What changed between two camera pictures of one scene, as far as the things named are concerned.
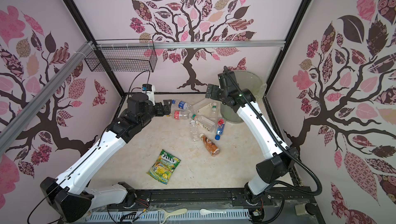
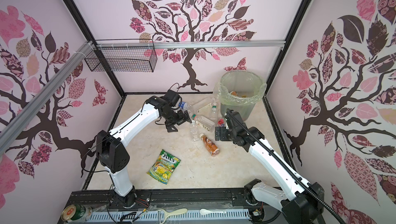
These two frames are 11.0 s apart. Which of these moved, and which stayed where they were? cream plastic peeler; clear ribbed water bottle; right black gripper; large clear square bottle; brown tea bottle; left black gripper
Moved: left black gripper; right black gripper
Stayed: brown tea bottle; large clear square bottle; clear ribbed water bottle; cream plastic peeler
